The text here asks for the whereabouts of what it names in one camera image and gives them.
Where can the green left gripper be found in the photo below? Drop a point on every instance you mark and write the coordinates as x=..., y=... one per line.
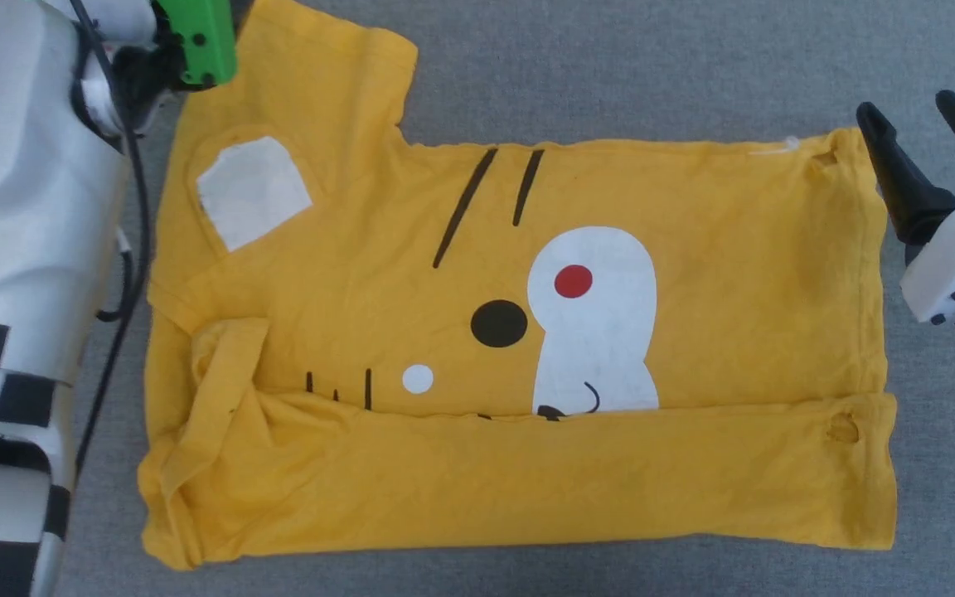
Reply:
x=204, y=41

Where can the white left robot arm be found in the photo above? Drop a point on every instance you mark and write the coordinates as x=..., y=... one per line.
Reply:
x=13, y=166

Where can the yellow cartoon tiger T-shirt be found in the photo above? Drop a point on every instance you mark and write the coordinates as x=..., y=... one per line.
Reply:
x=693, y=348

